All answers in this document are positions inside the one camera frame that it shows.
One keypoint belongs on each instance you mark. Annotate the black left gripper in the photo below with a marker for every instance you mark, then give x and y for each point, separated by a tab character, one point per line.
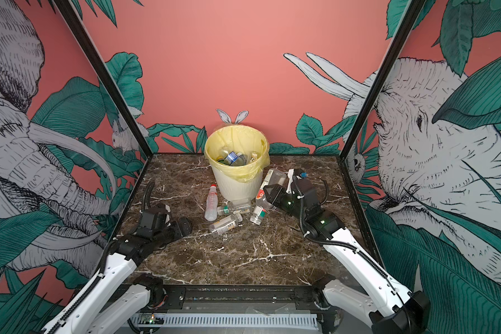
179	232

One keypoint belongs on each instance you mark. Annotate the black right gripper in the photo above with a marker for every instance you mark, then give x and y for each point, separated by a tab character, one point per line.
278	196

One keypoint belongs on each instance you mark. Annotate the clear bottle sunflower label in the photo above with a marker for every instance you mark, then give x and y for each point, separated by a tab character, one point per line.
263	205

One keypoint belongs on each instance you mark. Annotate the small clear bottle blue cap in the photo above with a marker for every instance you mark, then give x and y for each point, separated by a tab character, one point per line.
234	159

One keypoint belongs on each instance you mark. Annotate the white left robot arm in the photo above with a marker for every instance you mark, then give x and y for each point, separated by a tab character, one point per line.
89	312

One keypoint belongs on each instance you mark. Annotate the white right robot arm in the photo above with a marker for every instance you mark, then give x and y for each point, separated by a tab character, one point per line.
385	305

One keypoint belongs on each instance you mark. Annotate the white ribbed trash bin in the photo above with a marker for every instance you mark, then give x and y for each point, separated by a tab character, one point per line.
234	190

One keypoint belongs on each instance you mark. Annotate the yellow plastic bin liner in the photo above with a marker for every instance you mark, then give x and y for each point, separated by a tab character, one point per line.
240	139

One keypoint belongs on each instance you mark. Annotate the clear bottle green band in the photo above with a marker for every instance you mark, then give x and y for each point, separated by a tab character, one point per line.
233	207

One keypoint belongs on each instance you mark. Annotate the white opaque bottle red cap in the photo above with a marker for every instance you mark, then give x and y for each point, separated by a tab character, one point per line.
211	204

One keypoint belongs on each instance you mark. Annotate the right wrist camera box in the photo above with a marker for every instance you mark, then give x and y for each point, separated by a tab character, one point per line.
300	185

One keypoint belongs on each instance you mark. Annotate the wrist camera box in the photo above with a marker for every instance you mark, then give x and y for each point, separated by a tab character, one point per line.
300	185
153	221

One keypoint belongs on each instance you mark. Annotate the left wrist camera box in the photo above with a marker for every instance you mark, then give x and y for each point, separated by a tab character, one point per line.
153	221

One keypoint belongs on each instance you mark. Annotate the black front rail base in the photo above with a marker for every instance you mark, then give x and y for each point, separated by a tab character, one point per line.
245	299

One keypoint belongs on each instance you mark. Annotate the white ribbed cable duct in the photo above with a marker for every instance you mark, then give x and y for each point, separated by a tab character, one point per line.
201	320

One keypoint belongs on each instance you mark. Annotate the black frame post right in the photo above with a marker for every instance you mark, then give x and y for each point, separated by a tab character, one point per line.
402	33

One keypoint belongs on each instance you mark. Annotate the black frame post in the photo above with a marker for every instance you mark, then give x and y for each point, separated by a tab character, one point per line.
92	54
402	33

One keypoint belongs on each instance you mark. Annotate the black frame post left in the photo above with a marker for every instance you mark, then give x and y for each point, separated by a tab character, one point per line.
92	54

